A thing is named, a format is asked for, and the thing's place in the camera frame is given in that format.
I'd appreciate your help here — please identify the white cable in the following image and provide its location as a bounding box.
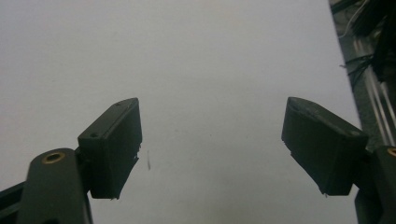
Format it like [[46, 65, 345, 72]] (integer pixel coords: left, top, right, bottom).
[[338, 0, 370, 40]]

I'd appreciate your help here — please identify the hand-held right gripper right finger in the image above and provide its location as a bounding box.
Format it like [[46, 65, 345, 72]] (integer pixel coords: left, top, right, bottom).
[[280, 96, 370, 197]]

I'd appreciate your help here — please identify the metal stand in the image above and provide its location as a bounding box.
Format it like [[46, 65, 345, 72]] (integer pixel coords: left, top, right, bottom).
[[353, 40, 396, 147]]

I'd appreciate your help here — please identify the metal frame with cables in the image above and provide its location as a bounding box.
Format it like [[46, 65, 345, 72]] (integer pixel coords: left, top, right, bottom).
[[330, 0, 396, 87]]

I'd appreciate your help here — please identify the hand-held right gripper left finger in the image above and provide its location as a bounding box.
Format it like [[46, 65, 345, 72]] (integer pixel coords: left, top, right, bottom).
[[77, 97, 144, 201]]

